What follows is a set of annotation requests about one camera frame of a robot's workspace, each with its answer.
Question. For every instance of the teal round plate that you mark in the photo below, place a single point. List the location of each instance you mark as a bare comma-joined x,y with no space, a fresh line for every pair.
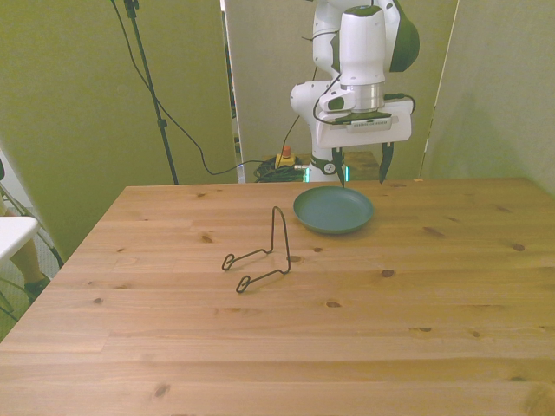
334,212

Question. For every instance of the white chair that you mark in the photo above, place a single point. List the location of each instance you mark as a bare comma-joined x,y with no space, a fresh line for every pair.
15,234

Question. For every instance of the black tripod stand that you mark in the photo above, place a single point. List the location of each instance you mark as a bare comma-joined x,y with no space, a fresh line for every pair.
152,91

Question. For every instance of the yellow emergency stop box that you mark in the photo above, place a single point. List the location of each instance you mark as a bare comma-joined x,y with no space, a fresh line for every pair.
286,159

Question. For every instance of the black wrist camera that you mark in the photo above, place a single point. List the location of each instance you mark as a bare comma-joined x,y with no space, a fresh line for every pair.
368,119

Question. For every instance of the person lower leg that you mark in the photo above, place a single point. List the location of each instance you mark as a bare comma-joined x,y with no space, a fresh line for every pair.
28,264

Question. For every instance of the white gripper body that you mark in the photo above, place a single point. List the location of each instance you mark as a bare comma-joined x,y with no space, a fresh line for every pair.
368,135

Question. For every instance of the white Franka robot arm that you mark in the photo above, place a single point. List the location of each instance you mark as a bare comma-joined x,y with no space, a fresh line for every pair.
362,43

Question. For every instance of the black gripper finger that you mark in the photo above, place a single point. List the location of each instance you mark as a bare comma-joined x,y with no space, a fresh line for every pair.
385,164
339,169

